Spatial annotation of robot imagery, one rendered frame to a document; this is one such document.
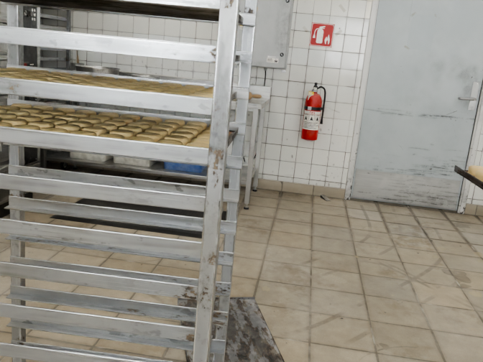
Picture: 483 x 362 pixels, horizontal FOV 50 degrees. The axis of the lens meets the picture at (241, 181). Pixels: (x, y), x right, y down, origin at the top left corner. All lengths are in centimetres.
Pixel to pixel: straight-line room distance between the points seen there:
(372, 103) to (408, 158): 62
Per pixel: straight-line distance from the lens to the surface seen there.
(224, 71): 89
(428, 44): 497
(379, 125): 494
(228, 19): 89
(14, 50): 151
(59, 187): 103
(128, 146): 97
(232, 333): 242
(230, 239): 142
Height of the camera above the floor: 123
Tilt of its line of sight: 14 degrees down
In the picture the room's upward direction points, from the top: 5 degrees clockwise
